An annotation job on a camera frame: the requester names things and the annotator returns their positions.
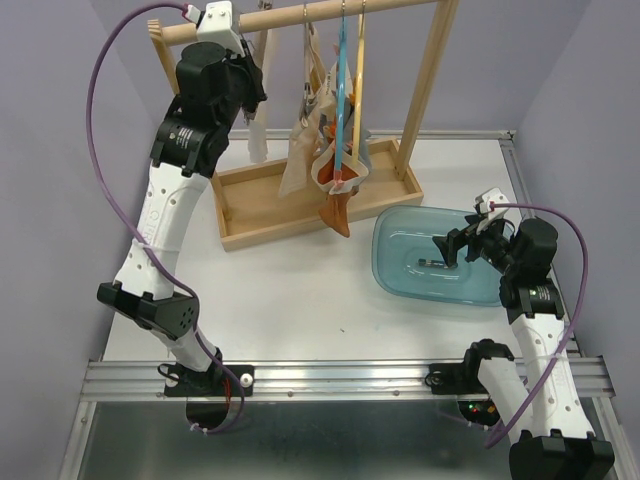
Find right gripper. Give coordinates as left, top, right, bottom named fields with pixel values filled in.
left=431, top=212, right=521, bottom=275

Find white underwear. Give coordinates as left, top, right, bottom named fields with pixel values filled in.
left=245, top=28, right=272, bottom=163

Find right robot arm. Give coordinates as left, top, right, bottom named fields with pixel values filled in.
left=433, top=215, right=615, bottom=479

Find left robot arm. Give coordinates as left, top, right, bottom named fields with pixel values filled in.
left=97, top=41, right=266, bottom=396

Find beige cotton underwear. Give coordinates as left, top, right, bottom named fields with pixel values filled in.
left=278, top=22, right=326, bottom=198

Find blue plastic hanger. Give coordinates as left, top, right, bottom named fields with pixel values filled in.
left=333, top=16, right=347, bottom=188

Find orange and cream underwear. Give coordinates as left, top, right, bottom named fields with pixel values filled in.
left=311, top=94, right=373, bottom=238

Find yellow plastic hanger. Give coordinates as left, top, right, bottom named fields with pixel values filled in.
left=351, top=13, right=366, bottom=166

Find teal plastic bin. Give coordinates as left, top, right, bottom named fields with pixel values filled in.
left=372, top=205, right=501, bottom=307

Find wooden clothes rack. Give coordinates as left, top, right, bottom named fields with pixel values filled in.
left=148, top=1, right=457, bottom=251

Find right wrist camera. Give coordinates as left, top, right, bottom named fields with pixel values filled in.
left=474, top=187, right=510, bottom=234

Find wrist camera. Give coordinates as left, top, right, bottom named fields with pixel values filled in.
left=474, top=187, right=510, bottom=234
left=183, top=1, right=244, bottom=55

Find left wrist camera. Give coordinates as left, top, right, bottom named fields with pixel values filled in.
left=183, top=1, right=244, bottom=55

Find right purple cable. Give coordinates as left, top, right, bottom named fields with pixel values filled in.
left=483, top=201, right=589, bottom=449

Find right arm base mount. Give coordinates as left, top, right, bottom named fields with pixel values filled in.
left=425, top=363, right=486, bottom=395

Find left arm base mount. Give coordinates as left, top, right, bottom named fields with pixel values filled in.
left=157, top=363, right=253, bottom=398

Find aluminium mounting rail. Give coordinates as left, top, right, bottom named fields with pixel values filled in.
left=79, top=355, right=616, bottom=402

